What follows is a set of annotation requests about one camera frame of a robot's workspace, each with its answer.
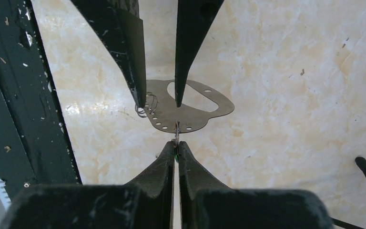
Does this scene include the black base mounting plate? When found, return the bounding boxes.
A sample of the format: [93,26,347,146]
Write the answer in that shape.
[0,0,81,200]

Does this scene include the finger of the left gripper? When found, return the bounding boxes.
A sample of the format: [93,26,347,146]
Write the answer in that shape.
[174,0,224,107]
[72,0,147,108]

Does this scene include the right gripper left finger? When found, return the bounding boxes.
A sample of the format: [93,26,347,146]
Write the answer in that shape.
[0,141,175,229]

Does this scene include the silver split keyring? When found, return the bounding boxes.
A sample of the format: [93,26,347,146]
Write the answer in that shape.
[173,120,180,148]

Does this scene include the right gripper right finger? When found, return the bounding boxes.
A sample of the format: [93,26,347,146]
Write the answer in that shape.
[178,141,333,229]

